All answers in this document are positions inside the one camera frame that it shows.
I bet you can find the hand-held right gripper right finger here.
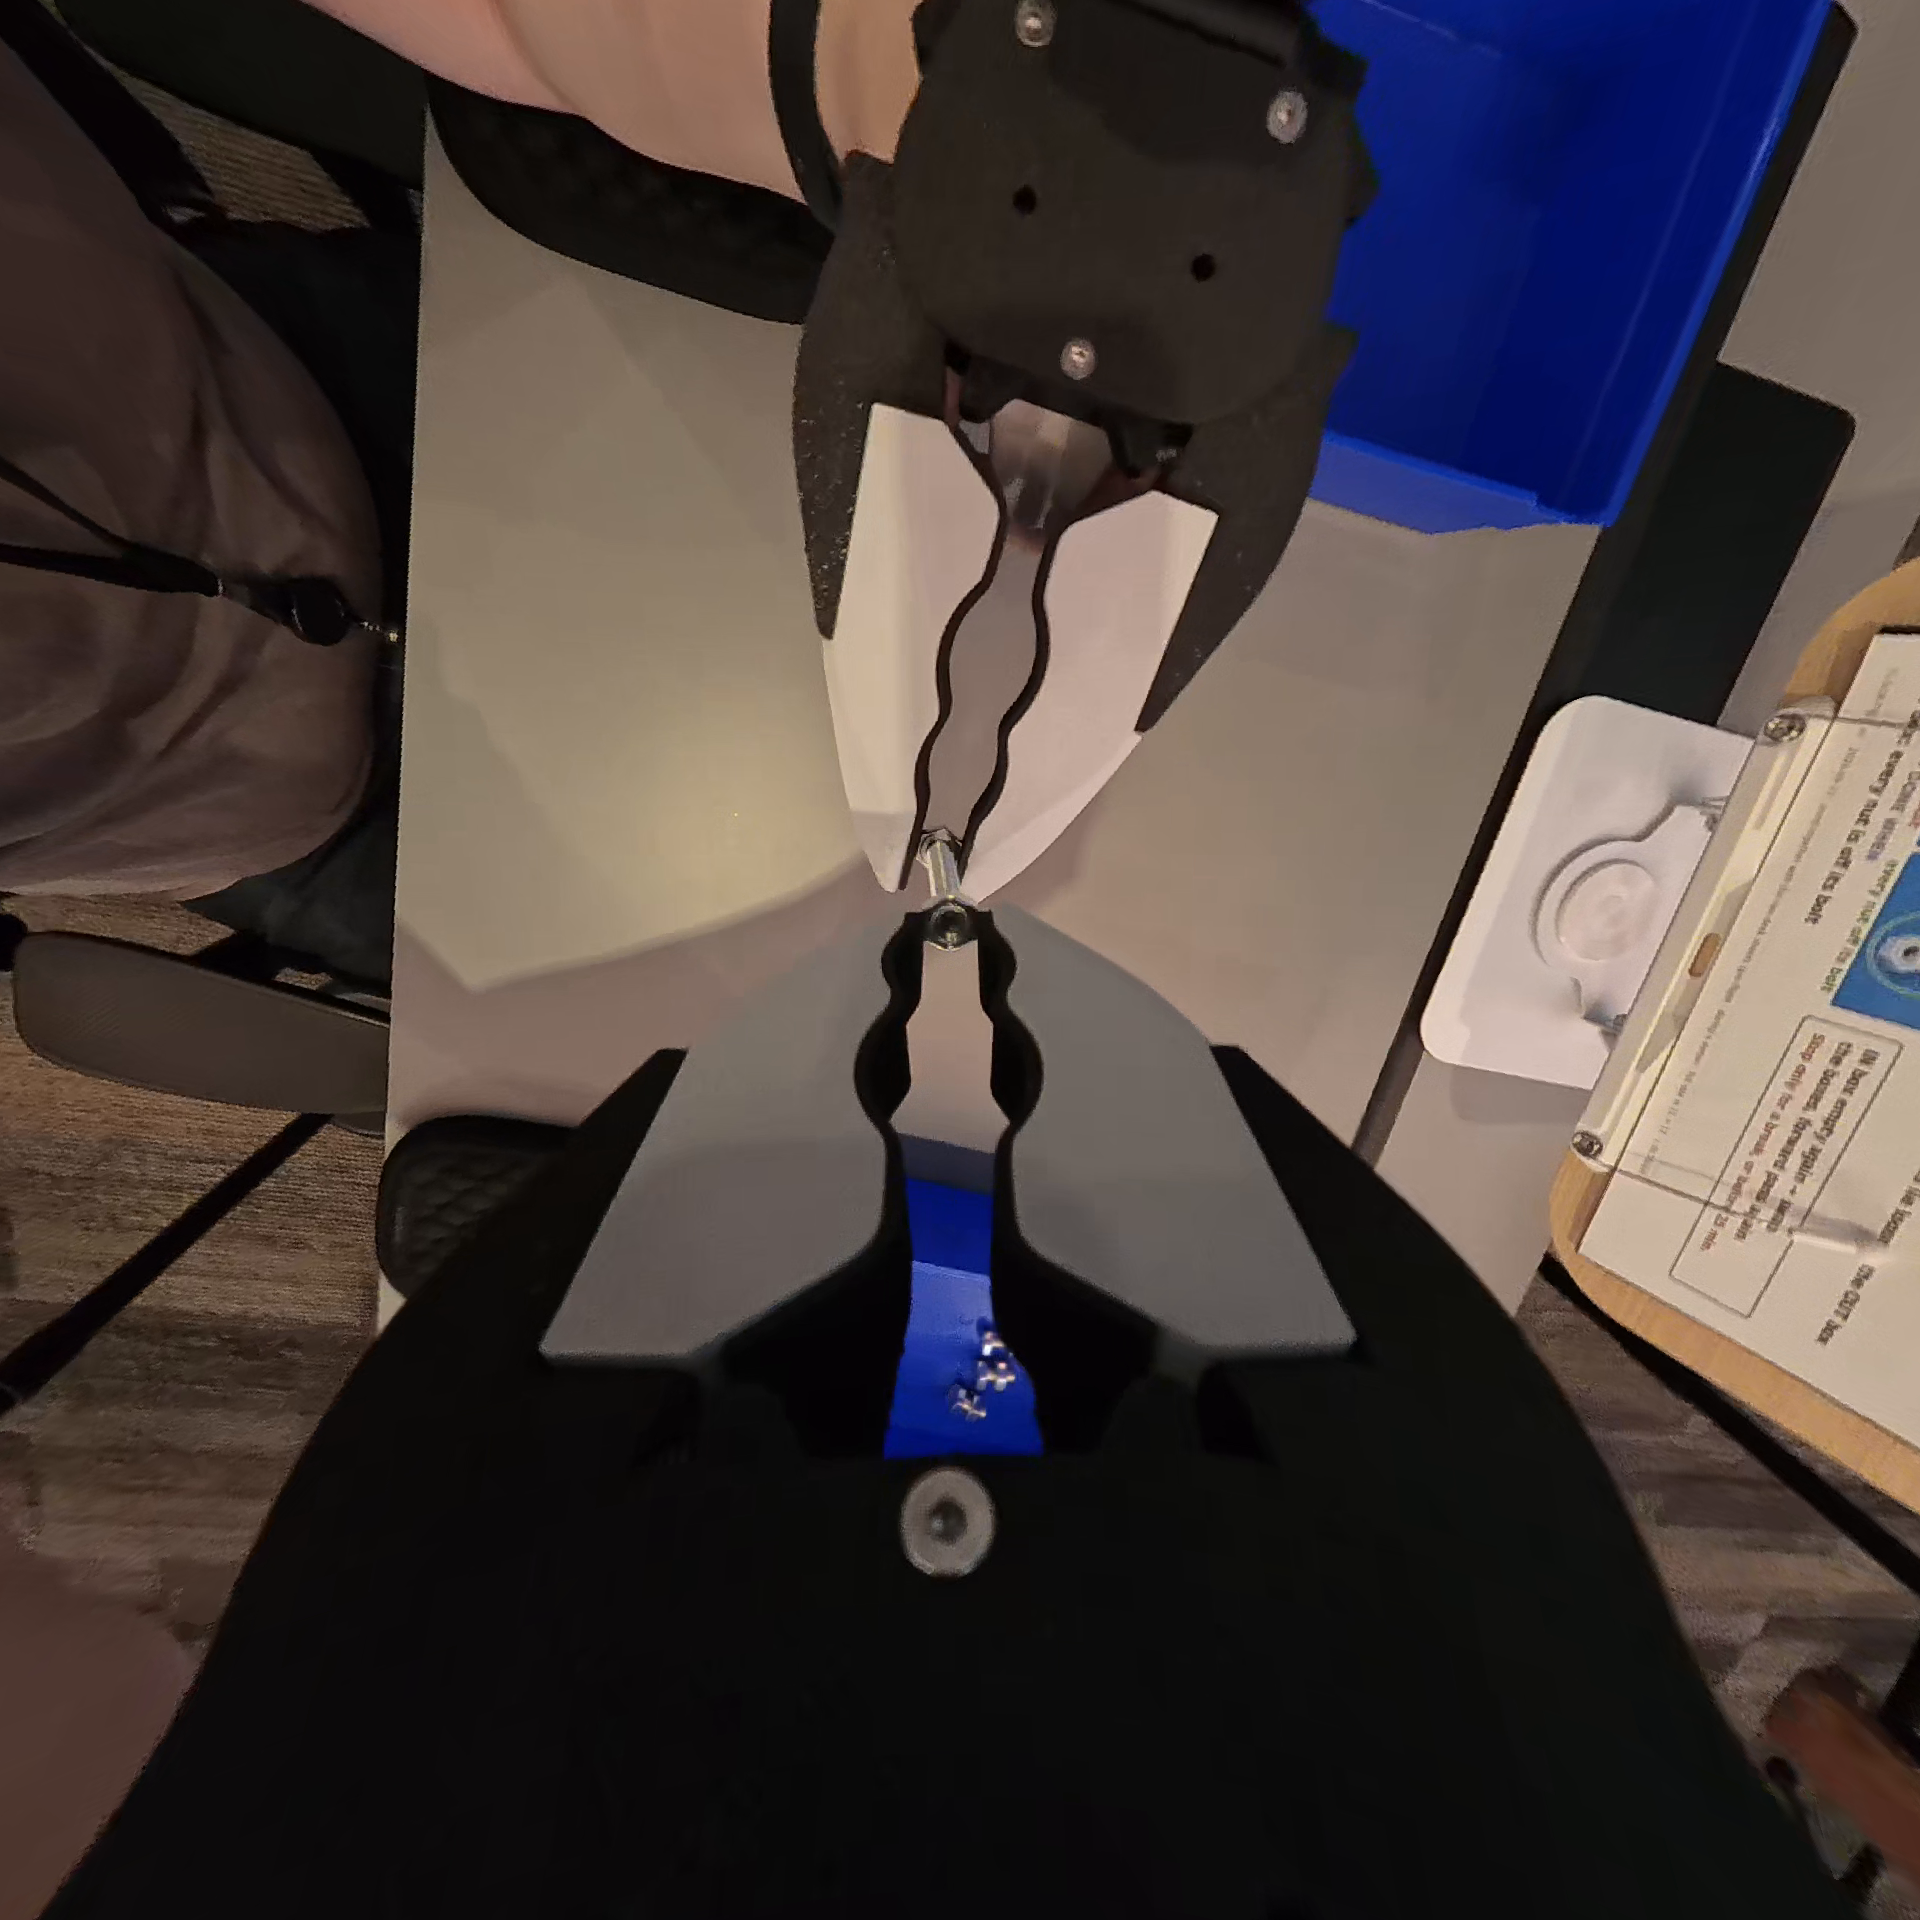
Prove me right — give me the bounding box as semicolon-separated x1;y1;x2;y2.
979;903;1361;1453

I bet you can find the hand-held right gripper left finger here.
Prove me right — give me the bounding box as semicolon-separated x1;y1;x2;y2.
539;903;914;1453

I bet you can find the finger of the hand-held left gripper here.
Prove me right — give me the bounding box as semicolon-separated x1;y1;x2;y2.
954;486;1221;909
824;401;1011;899

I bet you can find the blue plastic parts bin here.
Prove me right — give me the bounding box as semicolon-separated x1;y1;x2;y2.
883;1177;1044;1461
1306;0;1841;539

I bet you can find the long thin steel bolt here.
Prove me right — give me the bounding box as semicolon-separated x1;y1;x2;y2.
913;827;986;953

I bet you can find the person's left forearm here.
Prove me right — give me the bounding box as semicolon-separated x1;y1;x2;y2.
435;0;797;203

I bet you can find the person's left hand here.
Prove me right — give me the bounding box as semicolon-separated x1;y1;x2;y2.
818;0;929;160

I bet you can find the wooden document stand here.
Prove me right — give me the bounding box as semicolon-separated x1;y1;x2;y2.
1417;557;1920;1513

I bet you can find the printed instruction sheet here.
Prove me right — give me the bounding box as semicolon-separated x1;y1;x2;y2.
1582;630;1920;1353

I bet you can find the person's leg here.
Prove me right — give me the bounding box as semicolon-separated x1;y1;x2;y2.
0;1542;201;1920

